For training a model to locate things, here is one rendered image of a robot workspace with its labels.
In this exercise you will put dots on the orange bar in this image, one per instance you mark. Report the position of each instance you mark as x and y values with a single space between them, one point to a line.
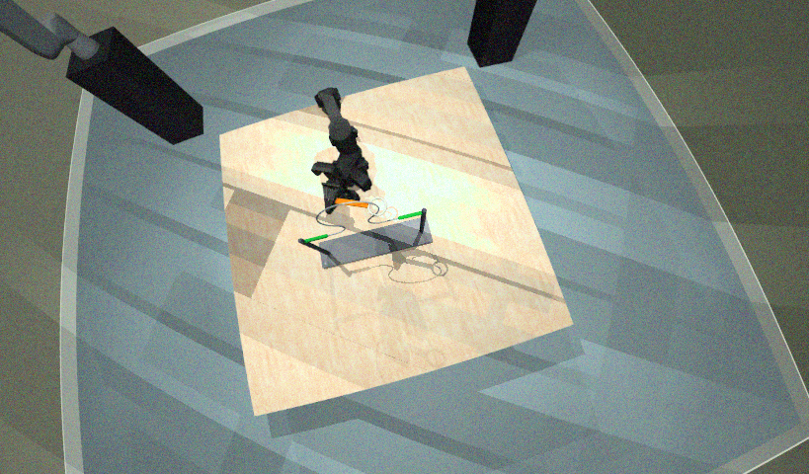
363 204

